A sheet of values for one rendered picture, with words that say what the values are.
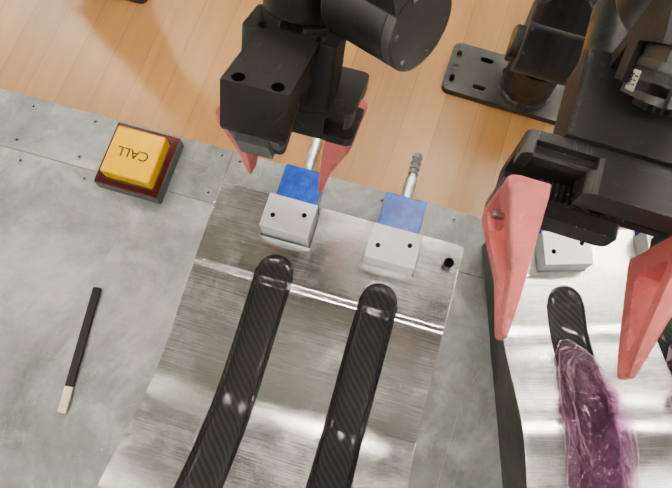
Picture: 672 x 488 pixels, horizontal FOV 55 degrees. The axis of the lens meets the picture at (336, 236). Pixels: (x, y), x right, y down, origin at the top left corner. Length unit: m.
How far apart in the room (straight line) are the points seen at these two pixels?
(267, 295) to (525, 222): 0.38
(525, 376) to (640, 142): 0.37
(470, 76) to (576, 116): 0.51
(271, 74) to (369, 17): 0.07
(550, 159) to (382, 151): 0.47
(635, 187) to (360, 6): 0.18
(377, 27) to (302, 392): 0.37
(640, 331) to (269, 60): 0.26
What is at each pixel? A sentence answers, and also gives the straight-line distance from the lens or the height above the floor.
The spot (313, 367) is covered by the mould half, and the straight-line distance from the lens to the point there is 0.64.
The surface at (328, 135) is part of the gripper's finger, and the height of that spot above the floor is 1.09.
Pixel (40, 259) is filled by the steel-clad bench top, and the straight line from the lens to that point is 0.82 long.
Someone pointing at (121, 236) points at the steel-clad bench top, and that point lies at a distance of 0.79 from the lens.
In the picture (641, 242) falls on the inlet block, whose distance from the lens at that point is 0.75.
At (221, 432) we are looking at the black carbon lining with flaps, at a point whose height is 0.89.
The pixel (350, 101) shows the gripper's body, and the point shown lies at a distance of 0.48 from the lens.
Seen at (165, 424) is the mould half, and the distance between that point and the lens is 0.64.
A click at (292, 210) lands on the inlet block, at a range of 0.64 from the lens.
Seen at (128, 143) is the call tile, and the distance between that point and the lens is 0.79.
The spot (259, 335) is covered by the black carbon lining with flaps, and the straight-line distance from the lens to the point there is 0.65.
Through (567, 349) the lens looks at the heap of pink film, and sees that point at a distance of 0.70.
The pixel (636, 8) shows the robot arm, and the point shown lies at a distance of 0.36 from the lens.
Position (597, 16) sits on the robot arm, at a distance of 0.41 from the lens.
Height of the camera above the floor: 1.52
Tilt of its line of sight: 73 degrees down
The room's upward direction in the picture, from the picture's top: straight up
